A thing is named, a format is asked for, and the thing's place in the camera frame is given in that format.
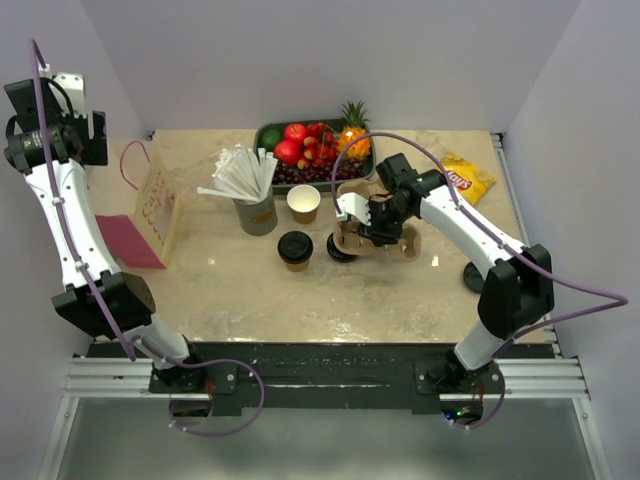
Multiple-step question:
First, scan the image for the red apple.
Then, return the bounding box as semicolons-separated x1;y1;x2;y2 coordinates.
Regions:
283;123;307;145
273;140;301;166

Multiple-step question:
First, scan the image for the brown paper coffee cup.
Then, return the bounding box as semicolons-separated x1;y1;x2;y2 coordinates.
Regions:
283;259;310;272

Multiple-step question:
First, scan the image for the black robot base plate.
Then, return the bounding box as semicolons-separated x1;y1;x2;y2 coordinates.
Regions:
85;341;556;417

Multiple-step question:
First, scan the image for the grey metal straw holder cup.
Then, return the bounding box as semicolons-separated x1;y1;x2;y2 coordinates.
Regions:
234;189;278;236

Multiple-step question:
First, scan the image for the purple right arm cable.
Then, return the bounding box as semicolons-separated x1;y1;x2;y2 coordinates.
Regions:
330;131;629;431

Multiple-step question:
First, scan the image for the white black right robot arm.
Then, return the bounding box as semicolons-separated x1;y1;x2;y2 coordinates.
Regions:
337;154;555;393

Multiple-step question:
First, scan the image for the black coffee cup lid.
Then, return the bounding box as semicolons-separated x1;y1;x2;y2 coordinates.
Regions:
277;231;314;264

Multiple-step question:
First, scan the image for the pink white paper bag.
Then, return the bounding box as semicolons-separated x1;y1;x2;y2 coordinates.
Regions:
89;139;182;269

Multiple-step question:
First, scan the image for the single black cup lid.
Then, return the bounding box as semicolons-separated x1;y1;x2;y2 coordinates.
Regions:
462;262;485;294

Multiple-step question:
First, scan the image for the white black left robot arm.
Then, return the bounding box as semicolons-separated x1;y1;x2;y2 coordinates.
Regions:
3;77;207;392

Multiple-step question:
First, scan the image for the orange pineapple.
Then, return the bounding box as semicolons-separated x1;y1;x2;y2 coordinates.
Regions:
337;101;371;162

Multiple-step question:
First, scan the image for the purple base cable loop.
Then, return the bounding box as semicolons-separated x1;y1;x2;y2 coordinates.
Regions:
168;357;267;438

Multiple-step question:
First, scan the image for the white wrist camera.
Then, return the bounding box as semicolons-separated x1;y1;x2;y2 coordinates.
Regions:
38;64;87;119
336;192;371;225

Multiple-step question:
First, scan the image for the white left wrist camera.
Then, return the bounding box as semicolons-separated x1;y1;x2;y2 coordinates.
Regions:
38;64;87;119

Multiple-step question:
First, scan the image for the black cup lid stack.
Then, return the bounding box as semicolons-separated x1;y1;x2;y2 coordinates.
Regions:
326;233;358;263

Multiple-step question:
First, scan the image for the red cherry cluster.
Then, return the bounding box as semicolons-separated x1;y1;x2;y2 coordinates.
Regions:
297;122;337;170

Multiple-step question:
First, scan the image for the purple grape bunch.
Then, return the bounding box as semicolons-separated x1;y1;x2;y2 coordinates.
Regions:
272;160;364;185

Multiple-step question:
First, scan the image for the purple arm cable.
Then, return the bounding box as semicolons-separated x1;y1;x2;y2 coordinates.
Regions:
330;131;629;431
29;37;211;371

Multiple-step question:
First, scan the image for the white wrapped straw bundle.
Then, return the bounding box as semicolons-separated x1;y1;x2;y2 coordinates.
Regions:
197;144;278;204

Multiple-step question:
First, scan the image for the yellow chips bag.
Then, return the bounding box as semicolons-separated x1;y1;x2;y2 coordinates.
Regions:
441;152;496;206

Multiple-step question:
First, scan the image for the green lime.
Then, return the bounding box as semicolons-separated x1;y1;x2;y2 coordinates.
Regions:
260;129;282;151

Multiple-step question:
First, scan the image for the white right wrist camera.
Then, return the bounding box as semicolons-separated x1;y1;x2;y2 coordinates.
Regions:
336;192;371;225

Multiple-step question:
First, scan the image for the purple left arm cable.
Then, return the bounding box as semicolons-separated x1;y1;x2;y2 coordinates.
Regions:
29;37;211;371

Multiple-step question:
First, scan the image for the brown pulp cup carrier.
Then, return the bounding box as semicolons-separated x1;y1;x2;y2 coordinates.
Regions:
332;179;421;262

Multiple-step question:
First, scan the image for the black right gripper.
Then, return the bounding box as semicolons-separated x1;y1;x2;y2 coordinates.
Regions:
358;198;413;246

